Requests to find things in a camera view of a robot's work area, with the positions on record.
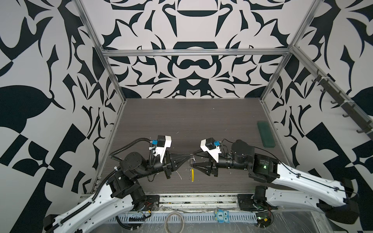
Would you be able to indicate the black wall hook rail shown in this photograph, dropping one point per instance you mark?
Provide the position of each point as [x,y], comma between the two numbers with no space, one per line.
[341,99]

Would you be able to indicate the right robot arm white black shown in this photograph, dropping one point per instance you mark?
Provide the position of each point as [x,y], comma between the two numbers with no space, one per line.
[331,197]

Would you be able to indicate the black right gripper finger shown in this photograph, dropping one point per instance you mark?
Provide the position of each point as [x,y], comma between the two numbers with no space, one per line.
[201,153]
[204,168]

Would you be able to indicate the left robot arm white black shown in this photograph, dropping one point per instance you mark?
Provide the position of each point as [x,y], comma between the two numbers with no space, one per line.
[120,192]

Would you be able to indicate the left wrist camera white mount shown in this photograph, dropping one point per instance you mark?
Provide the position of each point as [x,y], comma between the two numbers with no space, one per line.
[158,147]

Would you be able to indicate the green rectangular plastic case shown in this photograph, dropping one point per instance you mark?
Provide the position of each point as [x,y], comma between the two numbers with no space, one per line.
[266,134]

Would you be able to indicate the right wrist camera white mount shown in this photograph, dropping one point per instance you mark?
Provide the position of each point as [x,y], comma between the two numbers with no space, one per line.
[212,147]

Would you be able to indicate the metal keyring with keys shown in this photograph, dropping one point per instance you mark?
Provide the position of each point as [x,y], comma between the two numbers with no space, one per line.
[191,161]

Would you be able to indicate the blue monster sticker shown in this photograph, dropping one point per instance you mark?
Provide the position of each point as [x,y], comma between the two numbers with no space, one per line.
[222,216]

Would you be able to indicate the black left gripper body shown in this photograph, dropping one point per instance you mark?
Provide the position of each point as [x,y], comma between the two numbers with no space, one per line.
[168,165]

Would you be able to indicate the yellow key tag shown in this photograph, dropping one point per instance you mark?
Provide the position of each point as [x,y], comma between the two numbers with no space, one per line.
[192,175]

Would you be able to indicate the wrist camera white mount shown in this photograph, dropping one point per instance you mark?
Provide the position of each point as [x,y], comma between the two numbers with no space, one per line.
[158,147]
[212,147]

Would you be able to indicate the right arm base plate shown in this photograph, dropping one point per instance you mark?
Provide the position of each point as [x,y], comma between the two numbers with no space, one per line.
[246,203]

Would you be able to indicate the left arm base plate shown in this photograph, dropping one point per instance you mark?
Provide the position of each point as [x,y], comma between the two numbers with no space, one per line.
[145,203]

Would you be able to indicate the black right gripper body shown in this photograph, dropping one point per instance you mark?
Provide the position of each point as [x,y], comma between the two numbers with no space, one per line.
[215,166]

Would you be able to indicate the white tape roll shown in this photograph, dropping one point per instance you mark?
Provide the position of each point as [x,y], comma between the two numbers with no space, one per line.
[174,218]

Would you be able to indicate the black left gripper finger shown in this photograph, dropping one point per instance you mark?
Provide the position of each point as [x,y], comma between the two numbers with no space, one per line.
[178,156]
[178,163]

